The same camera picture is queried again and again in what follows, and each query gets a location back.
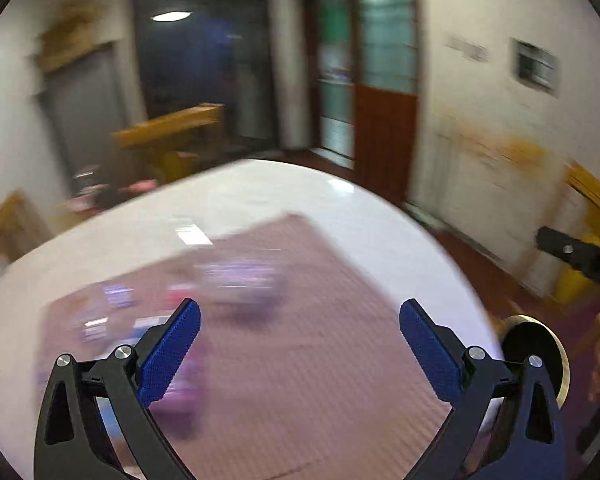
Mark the grey cabinet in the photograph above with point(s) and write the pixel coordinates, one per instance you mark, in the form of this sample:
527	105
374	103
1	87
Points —
87	120

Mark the small wooden chair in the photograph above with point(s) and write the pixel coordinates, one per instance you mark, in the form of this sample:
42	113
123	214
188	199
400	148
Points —
15	232

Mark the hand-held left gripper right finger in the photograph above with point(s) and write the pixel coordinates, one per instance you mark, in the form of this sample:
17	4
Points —
430	355

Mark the red-brown wooden door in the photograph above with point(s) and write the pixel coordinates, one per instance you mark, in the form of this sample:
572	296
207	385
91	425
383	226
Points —
385	125

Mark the blue white packet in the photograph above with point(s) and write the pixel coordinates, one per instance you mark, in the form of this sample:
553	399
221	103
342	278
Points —
117	296

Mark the wall sign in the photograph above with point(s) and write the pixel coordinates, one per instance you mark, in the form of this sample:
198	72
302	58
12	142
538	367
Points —
466	49

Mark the purple pink packet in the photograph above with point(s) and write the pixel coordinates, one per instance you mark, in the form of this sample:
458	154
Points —
187	395

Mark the pink woven table mat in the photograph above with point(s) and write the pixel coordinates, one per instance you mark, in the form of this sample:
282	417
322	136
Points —
305	360

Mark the grey wall panel box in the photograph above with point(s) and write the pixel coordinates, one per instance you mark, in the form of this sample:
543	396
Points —
536	67

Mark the cardboard boxes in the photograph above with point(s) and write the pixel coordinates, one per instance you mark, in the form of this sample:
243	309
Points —
70	35

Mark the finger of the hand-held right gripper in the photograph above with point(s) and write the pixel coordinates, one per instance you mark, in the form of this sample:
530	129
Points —
580	257

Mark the dark glass sliding window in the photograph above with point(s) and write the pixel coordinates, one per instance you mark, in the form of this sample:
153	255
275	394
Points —
200	70

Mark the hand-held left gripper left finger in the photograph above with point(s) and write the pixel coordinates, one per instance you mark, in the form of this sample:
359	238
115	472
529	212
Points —
172	355

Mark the round black gold-rimmed disc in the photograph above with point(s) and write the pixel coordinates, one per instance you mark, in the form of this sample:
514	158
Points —
527	340

